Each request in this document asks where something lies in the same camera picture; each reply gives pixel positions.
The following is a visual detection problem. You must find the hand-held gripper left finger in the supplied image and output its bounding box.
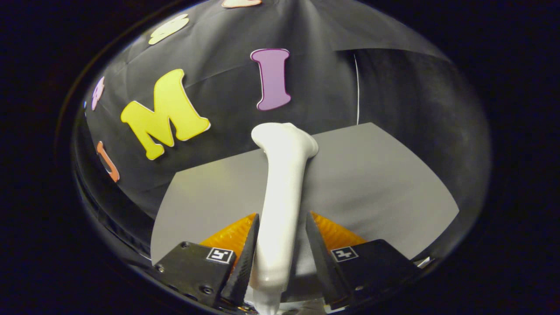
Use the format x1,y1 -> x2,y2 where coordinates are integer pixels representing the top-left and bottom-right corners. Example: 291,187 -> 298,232
153,213 -> 261,308

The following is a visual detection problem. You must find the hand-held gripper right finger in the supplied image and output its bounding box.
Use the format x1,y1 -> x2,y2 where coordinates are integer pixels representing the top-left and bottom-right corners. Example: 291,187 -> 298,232
305,211 -> 431,309

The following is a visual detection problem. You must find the white garment steamer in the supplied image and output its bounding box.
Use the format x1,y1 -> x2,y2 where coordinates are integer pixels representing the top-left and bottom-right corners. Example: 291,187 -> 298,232
250,122 -> 319,315

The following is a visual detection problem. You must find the grey cabinet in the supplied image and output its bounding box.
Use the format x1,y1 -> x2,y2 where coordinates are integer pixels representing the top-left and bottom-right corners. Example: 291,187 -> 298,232
150,122 -> 460,302

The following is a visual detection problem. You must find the black backdrop cloth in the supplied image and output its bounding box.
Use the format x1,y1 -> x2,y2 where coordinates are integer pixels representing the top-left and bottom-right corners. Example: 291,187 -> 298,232
72,0 -> 490,245

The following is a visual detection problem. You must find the thin white cable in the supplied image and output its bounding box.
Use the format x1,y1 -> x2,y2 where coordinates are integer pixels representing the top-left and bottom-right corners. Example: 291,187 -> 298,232
353,52 -> 361,125

